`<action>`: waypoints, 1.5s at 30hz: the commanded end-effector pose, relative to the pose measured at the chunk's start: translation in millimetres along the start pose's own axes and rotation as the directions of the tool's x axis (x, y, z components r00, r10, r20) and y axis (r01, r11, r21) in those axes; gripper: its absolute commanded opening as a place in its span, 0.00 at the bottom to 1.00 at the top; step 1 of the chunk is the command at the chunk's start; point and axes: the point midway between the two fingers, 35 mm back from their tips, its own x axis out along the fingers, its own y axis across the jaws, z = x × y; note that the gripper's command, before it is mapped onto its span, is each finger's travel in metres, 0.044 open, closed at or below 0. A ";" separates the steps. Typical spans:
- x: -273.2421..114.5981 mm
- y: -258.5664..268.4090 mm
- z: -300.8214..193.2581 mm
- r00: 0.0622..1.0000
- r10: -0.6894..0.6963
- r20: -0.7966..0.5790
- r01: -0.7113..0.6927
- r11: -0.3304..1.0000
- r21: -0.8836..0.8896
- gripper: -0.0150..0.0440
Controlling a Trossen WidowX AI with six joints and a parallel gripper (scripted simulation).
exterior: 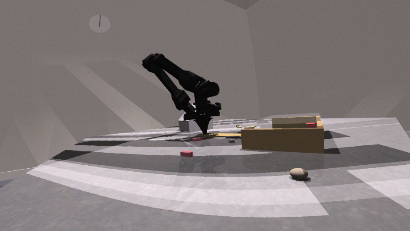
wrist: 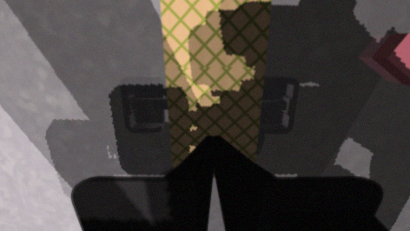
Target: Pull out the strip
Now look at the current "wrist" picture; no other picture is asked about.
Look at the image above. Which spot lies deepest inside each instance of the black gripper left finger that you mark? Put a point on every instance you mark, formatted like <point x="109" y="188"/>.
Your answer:
<point x="179" y="200"/>

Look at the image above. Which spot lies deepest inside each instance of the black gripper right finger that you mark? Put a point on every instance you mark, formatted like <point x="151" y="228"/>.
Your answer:
<point x="250" y="196"/>

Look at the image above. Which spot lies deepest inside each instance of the red block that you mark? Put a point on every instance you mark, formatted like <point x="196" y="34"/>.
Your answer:
<point x="394" y="56"/>

